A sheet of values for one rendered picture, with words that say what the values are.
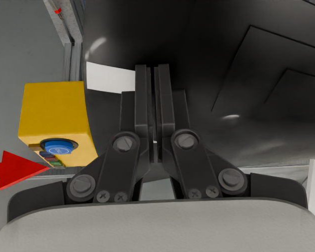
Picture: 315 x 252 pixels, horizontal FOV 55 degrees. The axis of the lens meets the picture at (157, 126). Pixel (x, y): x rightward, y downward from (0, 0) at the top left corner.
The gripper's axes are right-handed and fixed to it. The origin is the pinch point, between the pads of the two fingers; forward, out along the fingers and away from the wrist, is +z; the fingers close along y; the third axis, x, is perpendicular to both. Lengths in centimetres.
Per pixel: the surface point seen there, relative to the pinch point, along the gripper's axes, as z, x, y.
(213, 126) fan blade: 1.8, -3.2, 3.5
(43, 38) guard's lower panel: 87, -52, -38
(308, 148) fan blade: 2.2, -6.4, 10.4
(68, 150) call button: 17.2, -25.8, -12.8
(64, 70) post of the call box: 33.6, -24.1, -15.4
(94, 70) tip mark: 2.4, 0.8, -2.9
